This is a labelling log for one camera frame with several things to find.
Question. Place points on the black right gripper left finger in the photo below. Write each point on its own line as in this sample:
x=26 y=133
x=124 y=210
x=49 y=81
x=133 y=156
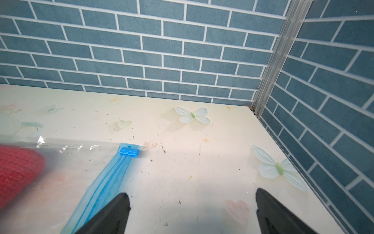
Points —
x=112 y=219

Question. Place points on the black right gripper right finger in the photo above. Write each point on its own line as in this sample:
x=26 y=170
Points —
x=275 y=218

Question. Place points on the clear plastic vacuum bag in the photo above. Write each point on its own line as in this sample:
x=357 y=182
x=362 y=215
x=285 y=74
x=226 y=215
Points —
x=79 y=179

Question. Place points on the red knitted scarf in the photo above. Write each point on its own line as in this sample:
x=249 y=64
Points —
x=19 y=167

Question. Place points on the blue bag zipper clip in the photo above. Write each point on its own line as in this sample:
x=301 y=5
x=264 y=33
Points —
x=129 y=152

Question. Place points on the aluminium corner post right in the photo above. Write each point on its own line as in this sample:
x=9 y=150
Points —
x=294 y=19

